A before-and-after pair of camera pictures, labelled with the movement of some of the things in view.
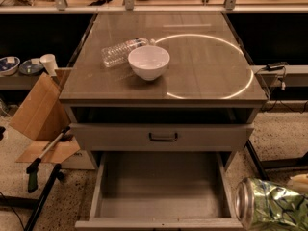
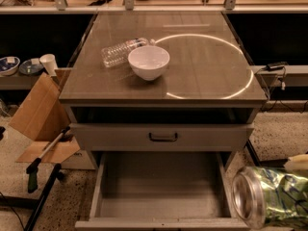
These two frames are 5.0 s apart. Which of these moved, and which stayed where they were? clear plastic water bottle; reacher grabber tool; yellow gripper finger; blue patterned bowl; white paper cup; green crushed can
Moved: green crushed can; yellow gripper finger
Stayed: blue patterned bowl; clear plastic water bottle; white paper cup; reacher grabber tool
